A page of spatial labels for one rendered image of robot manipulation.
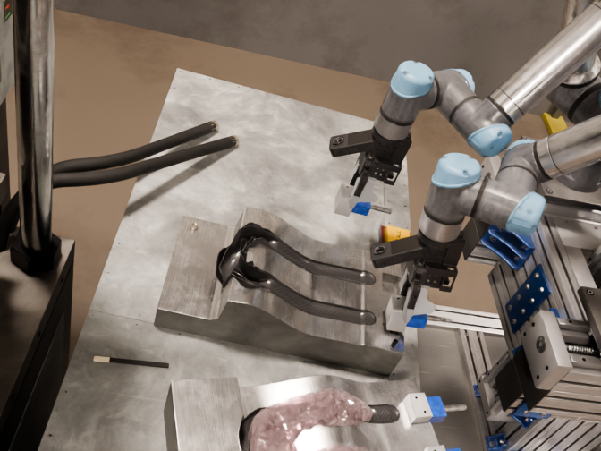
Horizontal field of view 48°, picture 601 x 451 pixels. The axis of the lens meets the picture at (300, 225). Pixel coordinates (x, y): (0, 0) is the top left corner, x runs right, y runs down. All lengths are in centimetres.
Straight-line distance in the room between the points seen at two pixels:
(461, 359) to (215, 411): 134
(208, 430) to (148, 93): 229
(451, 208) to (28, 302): 83
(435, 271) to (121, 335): 62
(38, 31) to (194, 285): 58
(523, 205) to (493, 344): 135
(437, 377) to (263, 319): 108
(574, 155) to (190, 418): 79
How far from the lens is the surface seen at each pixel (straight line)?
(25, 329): 141
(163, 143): 169
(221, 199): 167
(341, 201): 155
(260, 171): 177
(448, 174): 118
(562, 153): 127
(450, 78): 143
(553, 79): 138
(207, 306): 138
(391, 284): 155
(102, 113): 312
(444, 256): 131
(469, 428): 226
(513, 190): 121
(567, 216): 186
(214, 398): 121
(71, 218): 266
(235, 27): 365
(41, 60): 115
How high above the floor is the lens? 196
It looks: 44 degrees down
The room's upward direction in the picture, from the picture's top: 22 degrees clockwise
